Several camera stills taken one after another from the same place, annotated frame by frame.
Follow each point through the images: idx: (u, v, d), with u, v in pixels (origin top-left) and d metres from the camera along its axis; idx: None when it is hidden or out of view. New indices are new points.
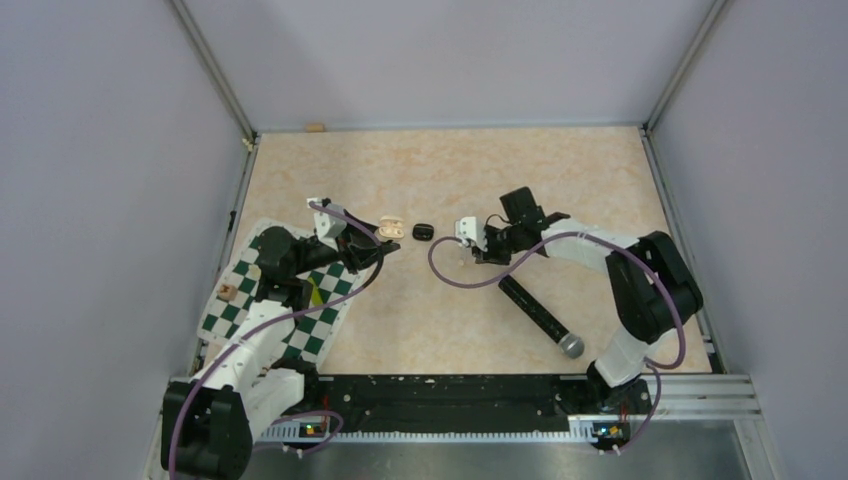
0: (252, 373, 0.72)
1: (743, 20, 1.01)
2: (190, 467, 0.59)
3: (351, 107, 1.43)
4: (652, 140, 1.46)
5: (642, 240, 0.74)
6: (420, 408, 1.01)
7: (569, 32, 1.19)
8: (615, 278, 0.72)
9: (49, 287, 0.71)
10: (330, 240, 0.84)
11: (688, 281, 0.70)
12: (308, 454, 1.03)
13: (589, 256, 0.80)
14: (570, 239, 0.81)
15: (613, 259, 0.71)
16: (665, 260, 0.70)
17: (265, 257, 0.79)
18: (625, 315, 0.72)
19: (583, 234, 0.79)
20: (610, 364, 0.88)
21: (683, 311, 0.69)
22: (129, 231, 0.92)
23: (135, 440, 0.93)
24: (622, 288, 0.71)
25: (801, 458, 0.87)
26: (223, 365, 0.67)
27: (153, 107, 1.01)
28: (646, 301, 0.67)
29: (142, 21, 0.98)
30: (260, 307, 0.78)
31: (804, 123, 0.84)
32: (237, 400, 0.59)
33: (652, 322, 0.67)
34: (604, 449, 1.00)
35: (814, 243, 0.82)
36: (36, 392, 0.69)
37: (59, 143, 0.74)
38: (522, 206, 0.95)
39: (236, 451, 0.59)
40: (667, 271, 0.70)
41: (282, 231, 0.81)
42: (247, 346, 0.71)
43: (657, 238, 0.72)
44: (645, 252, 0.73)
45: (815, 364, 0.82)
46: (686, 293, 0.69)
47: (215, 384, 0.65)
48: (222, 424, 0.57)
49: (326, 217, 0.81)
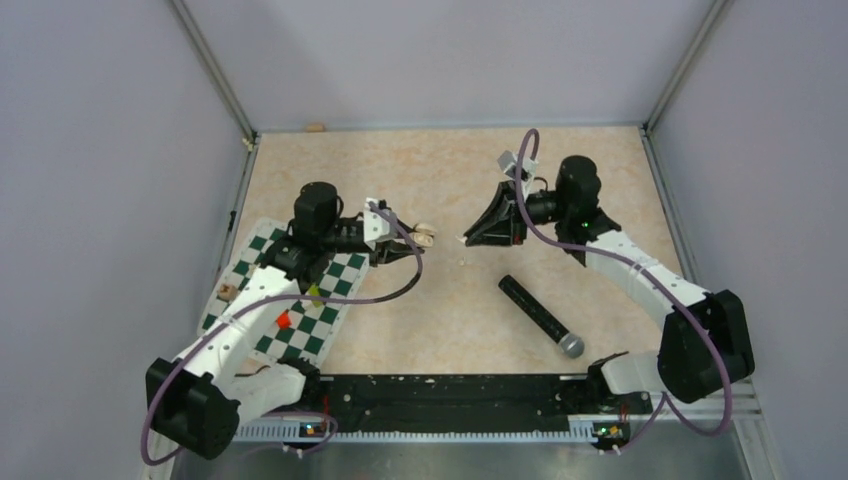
0: (242, 353, 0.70)
1: (743, 20, 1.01)
2: (172, 436, 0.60)
3: (351, 108, 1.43)
4: (652, 140, 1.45)
5: (706, 295, 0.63)
6: (420, 408, 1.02)
7: (569, 32, 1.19)
8: (669, 336, 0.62)
9: (48, 286, 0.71)
10: (372, 244, 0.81)
11: (745, 350, 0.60)
12: (307, 454, 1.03)
13: (636, 289, 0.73)
14: (622, 264, 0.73)
15: (672, 317, 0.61)
16: (728, 324, 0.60)
17: (305, 202, 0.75)
18: (670, 373, 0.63)
19: (640, 268, 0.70)
20: (619, 374, 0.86)
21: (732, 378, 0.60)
22: (128, 231, 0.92)
23: (134, 440, 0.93)
24: (673, 346, 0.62)
25: (801, 459, 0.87)
26: (207, 346, 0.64)
27: (154, 106, 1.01)
28: (695, 365, 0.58)
29: (143, 21, 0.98)
30: (262, 276, 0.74)
31: (804, 122, 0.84)
32: (216, 391, 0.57)
33: (697, 387, 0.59)
34: (604, 449, 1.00)
35: (814, 242, 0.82)
36: (36, 390, 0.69)
37: (60, 143, 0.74)
38: (588, 198, 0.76)
39: (217, 432, 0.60)
40: (725, 335, 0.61)
41: (332, 190, 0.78)
42: (237, 328, 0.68)
43: (725, 297, 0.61)
44: (706, 309, 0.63)
45: (815, 363, 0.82)
46: (740, 360, 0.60)
47: (197, 365, 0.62)
48: (200, 412, 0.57)
49: (380, 221, 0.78)
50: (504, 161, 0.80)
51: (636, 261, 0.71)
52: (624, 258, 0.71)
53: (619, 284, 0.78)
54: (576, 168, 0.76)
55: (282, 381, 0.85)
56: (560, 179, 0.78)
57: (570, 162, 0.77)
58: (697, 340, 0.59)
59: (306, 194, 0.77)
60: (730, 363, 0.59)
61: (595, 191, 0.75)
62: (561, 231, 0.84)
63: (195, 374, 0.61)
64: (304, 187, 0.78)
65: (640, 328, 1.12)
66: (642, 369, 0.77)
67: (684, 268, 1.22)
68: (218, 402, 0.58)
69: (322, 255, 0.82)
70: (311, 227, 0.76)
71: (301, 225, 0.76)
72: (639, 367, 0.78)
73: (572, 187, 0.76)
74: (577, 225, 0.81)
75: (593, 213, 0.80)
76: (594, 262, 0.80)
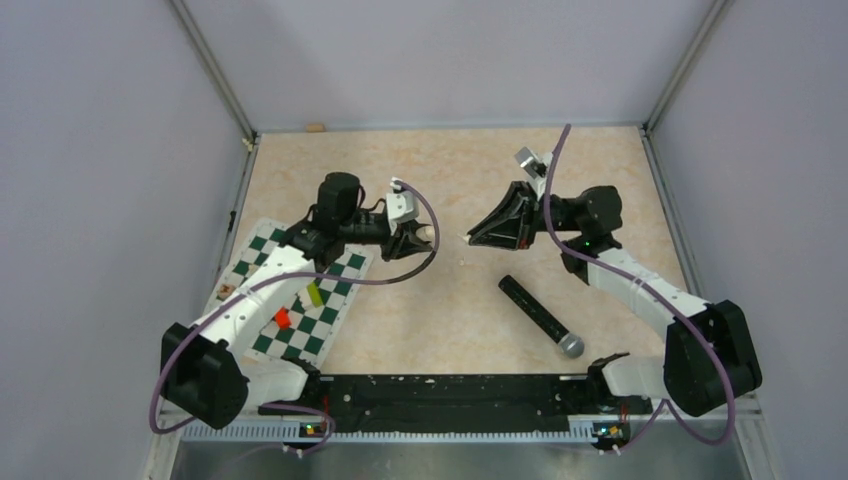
0: (258, 324, 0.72)
1: (743, 20, 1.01)
2: (181, 406, 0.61)
3: (351, 107, 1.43)
4: (652, 140, 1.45)
5: (708, 307, 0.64)
6: (420, 408, 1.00)
7: (568, 32, 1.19)
8: (672, 347, 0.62)
9: (49, 287, 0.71)
10: (395, 225, 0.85)
11: (750, 360, 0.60)
12: (307, 454, 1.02)
13: (637, 303, 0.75)
14: (623, 279, 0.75)
15: (675, 327, 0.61)
16: (731, 336, 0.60)
17: (329, 188, 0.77)
18: (672, 385, 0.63)
19: (640, 282, 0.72)
20: (620, 376, 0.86)
21: (736, 390, 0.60)
22: (129, 231, 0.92)
23: (135, 440, 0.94)
24: (676, 355, 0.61)
25: (800, 458, 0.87)
26: (224, 315, 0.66)
27: (153, 107, 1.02)
28: (700, 376, 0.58)
29: (143, 22, 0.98)
30: (280, 254, 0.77)
31: (804, 122, 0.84)
32: (228, 359, 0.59)
33: (702, 399, 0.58)
34: (604, 449, 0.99)
35: (813, 244, 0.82)
36: (36, 391, 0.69)
37: (60, 145, 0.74)
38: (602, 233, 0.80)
39: (225, 404, 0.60)
40: (729, 348, 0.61)
41: (354, 179, 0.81)
42: (253, 299, 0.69)
43: (727, 308, 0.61)
44: (708, 321, 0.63)
45: (814, 364, 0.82)
46: (744, 372, 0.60)
47: (214, 332, 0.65)
48: (212, 377, 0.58)
49: (406, 201, 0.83)
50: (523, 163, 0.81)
51: (636, 276, 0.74)
52: (625, 272, 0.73)
53: (622, 299, 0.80)
54: (603, 204, 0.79)
55: (284, 375, 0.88)
56: (582, 208, 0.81)
57: (598, 196, 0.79)
58: (701, 352, 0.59)
59: (330, 181, 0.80)
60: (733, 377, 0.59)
61: (610, 227, 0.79)
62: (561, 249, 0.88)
63: (211, 341, 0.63)
64: (329, 175, 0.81)
65: (640, 328, 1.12)
66: (644, 371, 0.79)
67: (684, 268, 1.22)
68: (229, 369, 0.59)
69: (338, 240, 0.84)
70: (331, 212, 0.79)
71: (321, 209, 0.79)
72: (642, 371, 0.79)
73: (593, 221, 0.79)
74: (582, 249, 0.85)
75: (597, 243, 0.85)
76: (596, 277, 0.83)
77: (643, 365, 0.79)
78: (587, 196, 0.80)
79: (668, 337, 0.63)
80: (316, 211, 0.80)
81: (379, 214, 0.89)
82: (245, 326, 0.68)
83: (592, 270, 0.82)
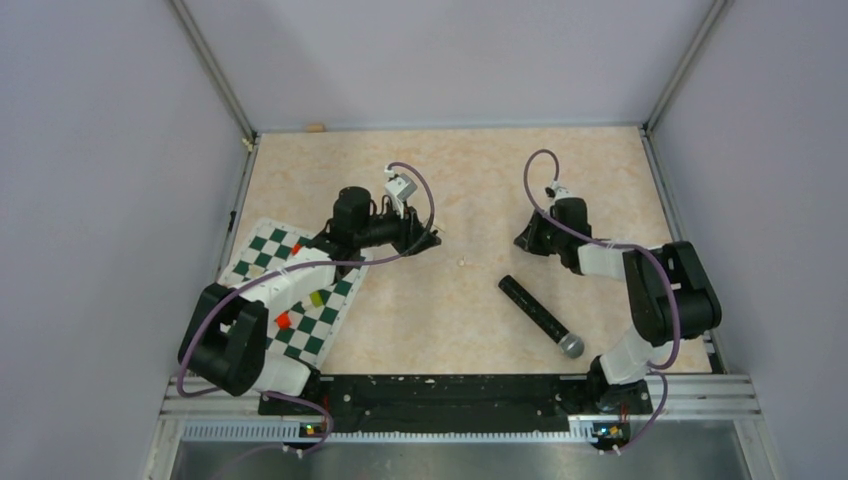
0: (284, 304, 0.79)
1: (743, 19, 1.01)
2: (201, 368, 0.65)
3: (351, 108, 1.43)
4: (652, 140, 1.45)
5: (665, 246, 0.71)
6: (420, 408, 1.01)
7: (567, 33, 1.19)
8: (631, 275, 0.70)
9: (48, 288, 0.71)
10: (400, 204, 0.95)
11: (706, 286, 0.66)
12: (307, 454, 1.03)
13: (614, 266, 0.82)
14: (600, 249, 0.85)
15: (628, 254, 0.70)
16: (684, 268, 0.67)
17: (344, 204, 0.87)
18: (637, 317, 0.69)
19: (611, 245, 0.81)
20: (614, 362, 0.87)
21: (696, 320, 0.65)
22: (128, 231, 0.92)
23: (135, 440, 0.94)
24: (636, 286, 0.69)
25: (800, 458, 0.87)
26: (261, 284, 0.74)
27: (153, 106, 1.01)
28: (656, 301, 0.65)
29: (142, 21, 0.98)
30: (308, 251, 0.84)
31: (804, 122, 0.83)
32: (263, 315, 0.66)
33: (657, 326, 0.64)
34: (604, 449, 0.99)
35: (813, 244, 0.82)
36: (35, 392, 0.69)
37: (58, 147, 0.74)
38: (575, 218, 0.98)
39: (244, 370, 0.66)
40: (684, 276, 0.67)
41: (367, 193, 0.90)
42: (287, 276, 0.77)
43: (681, 244, 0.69)
44: (668, 260, 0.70)
45: (815, 364, 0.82)
46: (701, 305, 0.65)
47: (251, 296, 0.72)
48: (243, 331, 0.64)
49: (405, 179, 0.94)
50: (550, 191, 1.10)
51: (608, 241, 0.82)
52: (598, 239, 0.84)
53: (604, 270, 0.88)
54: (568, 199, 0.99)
55: (290, 366, 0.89)
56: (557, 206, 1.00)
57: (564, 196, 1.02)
58: (654, 272, 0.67)
59: (346, 195, 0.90)
60: (689, 308, 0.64)
61: (579, 211, 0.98)
62: (562, 251, 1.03)
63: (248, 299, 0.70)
64: (342, 191, 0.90)
65: None
66: (630, 339, 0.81)
67: None
68: (260, 328, 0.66)
69: (356, 248, 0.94)
70: (347, 225, 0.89)
71: (339, 222, 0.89)
72: (630, 344, 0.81)
73: (561, 210, 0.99)
74: (574, 244, 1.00)
75: (584, 234, 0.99)
76: (585, 258, 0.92)
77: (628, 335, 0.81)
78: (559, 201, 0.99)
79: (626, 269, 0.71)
80: (335, 224, 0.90)
81: (387, 214, 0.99)
82: (276, 298, 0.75)
83: (582, 254, 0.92)
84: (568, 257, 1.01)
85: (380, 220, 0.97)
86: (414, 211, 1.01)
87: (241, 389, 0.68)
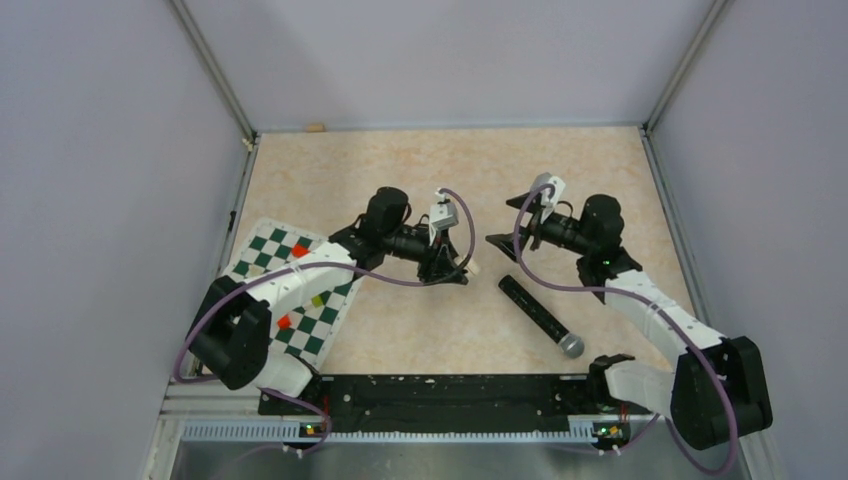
0: (295, 301, 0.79)
1: (743, 19, 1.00)
2: (202, 354, 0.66)
3: (351, 107, 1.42)
4: (652, 140, 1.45)
5: (723, 340, 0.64)
6: (420, 408, 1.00)
7: (567, 32, 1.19)
8: (682, 379, 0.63)
9: (49, 285, 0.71)
10: (435, 232, 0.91)
11: (762, 399, 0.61)
12: (307, 453, 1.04)
13: (652, 330, 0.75)
14: (639, 303, 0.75)
15: (686, 358, 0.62)
16: (743, 372, 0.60)
17: (380, 201, 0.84)
18: (681, 413, 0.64)
19: (656, 308, 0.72)
20: (622, 381, 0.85)
21: (745, 426, 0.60)
22: (128, 230, 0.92)
23: (135, 440, 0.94)
24: (685, 389, 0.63)
25: (801, 459, 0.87)
26: (270, 281, 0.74)
27: (152, 105, 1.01)
28: (709, 410, 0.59)
29: (142, 21, 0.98)
30: (327, 247, 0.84)
31: (803, 121, 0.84)
32: (266, 317, 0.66)
33: (708, 433, 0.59)
34: (604, 449, 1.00)
35: (813, 244, 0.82)
36: (35, 391, 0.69)
37: (58, 144, 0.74)
38: (611, 237, 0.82)
39: (243, 365, 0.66)
40: (741, 381, 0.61)
41: (405, 195, 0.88)
42: (299, 275, 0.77)
43: (742, 344, 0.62)
44: (722, 355, 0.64)
45: (814, 365, 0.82)
46: (756, 410, 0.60)
47: (259, 292, 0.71)
48: (245, 331, 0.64)
49: (448, 208, 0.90)
50: (539, 180, 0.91)
51: (653, 301, 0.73)
52: (641, 296, 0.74)
53: (635, 321, 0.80)
54: (602, 208, 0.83)
55: (290, 366, 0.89)
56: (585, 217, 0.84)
57: (596, 201, 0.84)
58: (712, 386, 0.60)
59: (381, 194, 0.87)
60: (743, 411, 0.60)
61: (617, 231, 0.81)
62: (581, 269, 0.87)
63: (254, 296, 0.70)
64: (379, 190, 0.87)
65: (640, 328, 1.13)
66: (649, 383, 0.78)
67: (684, 267, 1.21)
68: (263, 329, 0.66)
69: (381, 250, 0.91)
70: (377, 224, 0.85)
71: (369, 221, 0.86)
72: (650, 392, 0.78)
73: (596, 223, 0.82)
74: (599, 265, 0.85)
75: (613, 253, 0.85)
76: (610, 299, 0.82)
77: (648, 378, 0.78)
78: (590, 210, 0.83)
79: (678, 367, 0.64)
80: (364, 222, 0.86)
81: (418, 230, 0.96)
82: (285, 297, 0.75)
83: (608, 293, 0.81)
84: (590, 280, 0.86)
85: (409, 233, 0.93)
86: (446, 243, 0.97)
87: (240, 382, 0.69)
